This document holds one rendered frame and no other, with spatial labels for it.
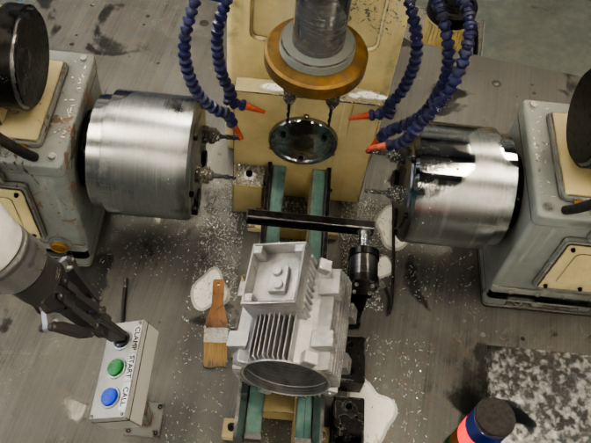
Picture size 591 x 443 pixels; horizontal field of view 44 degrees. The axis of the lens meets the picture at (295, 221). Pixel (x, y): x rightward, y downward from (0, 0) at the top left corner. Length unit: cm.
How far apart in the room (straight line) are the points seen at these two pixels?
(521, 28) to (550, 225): 223
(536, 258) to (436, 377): 32
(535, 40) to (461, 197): 220
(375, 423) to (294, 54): 74
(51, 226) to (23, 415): 37
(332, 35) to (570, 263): 66
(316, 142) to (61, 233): 56
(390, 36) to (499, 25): 207
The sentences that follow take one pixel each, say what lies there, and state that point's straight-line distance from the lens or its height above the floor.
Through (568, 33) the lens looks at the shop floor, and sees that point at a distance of 364.
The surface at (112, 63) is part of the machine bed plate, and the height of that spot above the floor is 80.
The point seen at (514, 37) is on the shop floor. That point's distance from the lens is 352.
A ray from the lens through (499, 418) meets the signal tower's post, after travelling 112.
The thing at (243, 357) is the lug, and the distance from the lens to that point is 126.
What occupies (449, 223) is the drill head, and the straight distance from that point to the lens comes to 142.
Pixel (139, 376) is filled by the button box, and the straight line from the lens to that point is 125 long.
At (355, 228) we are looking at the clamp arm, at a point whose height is 103.
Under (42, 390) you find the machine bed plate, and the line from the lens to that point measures 156.
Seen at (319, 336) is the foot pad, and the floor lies 110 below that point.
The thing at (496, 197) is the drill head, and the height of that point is 113.
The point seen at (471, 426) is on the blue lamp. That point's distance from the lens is 113.
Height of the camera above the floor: 222
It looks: 57 degrees down
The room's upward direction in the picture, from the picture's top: 8 degrees clockwise
